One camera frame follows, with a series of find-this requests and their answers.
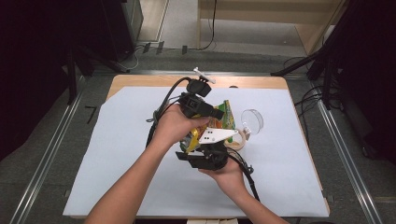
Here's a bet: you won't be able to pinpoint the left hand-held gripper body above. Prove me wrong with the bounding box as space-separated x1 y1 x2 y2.
178 66 226 119

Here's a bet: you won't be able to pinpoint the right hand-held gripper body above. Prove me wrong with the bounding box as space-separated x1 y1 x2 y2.
186 126 240 171

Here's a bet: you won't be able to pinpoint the yellow spouted pouch green cap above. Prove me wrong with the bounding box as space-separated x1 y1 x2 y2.
179 99 237 154

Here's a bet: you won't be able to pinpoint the person's right hand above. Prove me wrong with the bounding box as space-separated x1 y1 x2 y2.
198 158 249 198

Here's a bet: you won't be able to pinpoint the person's left hand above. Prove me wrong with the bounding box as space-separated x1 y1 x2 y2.
151 103 211 151

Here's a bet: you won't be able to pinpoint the light blue cloth mat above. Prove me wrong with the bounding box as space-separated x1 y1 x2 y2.
62 86 331 218

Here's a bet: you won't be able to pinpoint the black cabinet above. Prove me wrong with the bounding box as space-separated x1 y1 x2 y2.
101 0 145 63

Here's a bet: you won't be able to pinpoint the light wooden furniture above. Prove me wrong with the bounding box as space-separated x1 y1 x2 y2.
196 0 347 56

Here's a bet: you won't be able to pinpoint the black metal stand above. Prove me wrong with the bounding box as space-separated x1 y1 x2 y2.
270 0 359 110
64 38 127 105

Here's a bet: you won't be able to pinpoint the left hand-held gripper black cable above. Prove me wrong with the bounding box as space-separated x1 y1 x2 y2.
145 76 193 147

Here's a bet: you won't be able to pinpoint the hand-held gripper black cable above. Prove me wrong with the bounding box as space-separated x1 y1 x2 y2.
226 147 262 203
145 76 193 147

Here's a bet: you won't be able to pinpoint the right hand-held gripper black cable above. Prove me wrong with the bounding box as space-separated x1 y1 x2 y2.
226 147 262 203

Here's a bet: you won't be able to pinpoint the white floor cable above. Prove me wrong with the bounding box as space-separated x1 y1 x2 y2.
116 46 140 71

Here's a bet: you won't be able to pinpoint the thin black hanging cable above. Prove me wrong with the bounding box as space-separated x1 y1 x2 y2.
198 0 219 51

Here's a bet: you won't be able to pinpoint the black floor cables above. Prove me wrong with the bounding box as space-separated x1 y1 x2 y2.
282 55 344 141

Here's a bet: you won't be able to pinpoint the metal floor rail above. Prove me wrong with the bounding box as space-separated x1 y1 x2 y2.
309 78 385 224
8 90 86 224

